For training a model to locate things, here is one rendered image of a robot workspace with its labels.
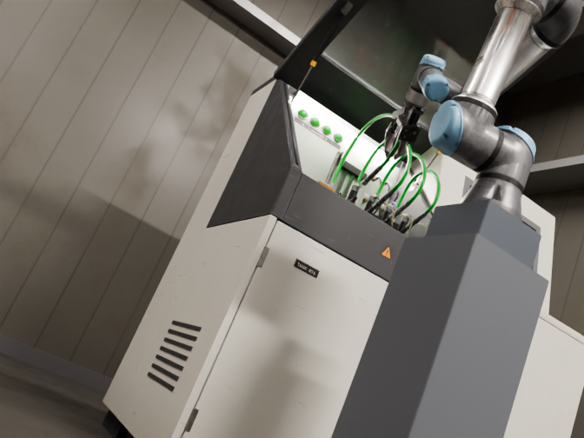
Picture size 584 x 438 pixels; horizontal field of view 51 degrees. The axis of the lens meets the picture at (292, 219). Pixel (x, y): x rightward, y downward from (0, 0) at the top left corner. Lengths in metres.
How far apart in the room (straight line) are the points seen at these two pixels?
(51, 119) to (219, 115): 0.99
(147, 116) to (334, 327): 2.25
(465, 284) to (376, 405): 0.31
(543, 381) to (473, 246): 1.15
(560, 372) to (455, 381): 1.19
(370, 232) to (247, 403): 0.63
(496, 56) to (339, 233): 0.67
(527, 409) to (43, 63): 2.94
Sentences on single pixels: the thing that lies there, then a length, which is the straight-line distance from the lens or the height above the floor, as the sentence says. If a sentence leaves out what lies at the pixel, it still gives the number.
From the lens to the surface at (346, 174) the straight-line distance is 2.46.
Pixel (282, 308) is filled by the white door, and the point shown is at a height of 0.57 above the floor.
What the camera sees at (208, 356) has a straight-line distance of 1.66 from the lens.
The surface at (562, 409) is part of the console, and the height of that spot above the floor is 0.69.
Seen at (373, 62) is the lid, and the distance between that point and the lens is 2.42.
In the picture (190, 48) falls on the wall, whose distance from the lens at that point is 3.94.
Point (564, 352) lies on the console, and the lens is 2.46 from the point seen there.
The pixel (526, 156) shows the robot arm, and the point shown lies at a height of 1.07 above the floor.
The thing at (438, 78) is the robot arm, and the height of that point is 1.33.
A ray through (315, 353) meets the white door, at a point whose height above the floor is 0.49.
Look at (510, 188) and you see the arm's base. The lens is 1.50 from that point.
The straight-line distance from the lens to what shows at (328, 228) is 1.81.
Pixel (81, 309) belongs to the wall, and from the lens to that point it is 3.57.
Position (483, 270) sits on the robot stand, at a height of 0.73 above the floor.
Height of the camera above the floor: 0.33
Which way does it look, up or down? 16 degrees up
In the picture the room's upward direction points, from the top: 23 degrees clockwise
